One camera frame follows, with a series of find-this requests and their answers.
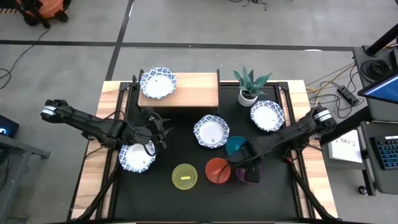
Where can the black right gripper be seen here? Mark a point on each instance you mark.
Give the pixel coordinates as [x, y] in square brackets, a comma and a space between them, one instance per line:
[248, 152]

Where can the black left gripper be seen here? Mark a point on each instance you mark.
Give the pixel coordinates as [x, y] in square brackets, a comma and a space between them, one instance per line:
[149, 124]

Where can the blue plastic bowl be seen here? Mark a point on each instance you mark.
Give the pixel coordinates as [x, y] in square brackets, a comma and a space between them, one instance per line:
[234, 144]

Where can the red-orange plastic bowl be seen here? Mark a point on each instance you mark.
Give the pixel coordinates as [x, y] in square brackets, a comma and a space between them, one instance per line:
[214, 171]

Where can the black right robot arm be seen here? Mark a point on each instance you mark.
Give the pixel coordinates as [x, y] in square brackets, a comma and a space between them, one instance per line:
[298, 130]

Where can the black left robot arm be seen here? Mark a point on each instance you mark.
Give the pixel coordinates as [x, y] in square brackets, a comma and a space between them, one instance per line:
[90, 123]

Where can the purple cup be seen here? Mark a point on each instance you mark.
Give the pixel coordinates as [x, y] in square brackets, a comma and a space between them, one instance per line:
[240, 175]

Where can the blue patterned paper plate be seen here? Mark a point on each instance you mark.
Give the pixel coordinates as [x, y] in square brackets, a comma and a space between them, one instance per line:
[211, 132]
[266, 116]
[135, 160]
[158, 84]

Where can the yellow plastic bowl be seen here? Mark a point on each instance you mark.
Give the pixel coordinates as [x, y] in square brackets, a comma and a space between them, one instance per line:
[184, 177]

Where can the black table mat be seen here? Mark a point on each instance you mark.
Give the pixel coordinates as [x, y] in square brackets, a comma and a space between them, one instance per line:
[186, 205]

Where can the potted plant in white pot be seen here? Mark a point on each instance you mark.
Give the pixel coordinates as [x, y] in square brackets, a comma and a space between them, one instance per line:
[250, 87]

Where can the white paper sign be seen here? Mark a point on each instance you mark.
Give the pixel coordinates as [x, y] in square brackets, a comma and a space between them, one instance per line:
[345, 147]

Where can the black power strip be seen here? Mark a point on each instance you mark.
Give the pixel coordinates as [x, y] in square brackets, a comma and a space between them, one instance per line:
[347, 95]

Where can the grey side desk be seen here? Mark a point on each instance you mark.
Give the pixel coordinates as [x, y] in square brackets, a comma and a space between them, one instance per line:
[377, 180]

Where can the black keyboard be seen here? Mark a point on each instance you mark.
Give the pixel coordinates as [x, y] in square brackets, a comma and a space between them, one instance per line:
[387, 152]

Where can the grey metal stand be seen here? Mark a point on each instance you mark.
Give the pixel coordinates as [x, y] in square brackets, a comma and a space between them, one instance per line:
[18, 149]

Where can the computer monitor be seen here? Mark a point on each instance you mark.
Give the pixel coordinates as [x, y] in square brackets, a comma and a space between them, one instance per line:
[381, 90]

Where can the black device with blue light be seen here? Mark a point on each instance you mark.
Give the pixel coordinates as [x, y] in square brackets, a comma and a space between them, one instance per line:
[7, 126]

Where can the orange shop vacuum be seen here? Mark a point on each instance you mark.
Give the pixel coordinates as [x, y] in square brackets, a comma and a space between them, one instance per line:
[46, 9]

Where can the black pole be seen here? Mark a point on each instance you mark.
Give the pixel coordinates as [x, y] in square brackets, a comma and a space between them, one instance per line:
[384, 39]

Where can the black metal table frame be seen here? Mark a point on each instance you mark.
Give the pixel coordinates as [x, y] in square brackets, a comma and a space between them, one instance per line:
[287, 96]

